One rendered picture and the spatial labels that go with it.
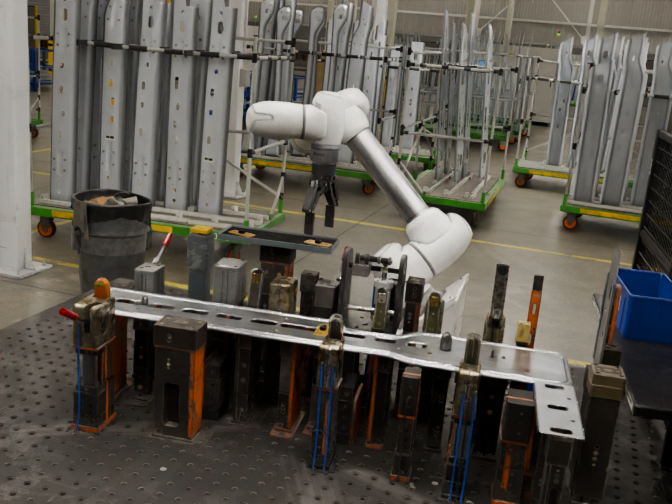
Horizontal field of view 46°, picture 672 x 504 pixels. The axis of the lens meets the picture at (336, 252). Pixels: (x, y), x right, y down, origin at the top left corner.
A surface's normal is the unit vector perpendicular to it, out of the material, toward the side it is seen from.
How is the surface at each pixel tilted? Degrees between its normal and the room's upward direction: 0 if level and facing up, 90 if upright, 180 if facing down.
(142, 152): 85
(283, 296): 90
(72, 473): 0
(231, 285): 90
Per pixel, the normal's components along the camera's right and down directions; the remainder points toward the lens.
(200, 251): -0.20, 0.24
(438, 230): 0.05, -0.16
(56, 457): 0.08, -0.96
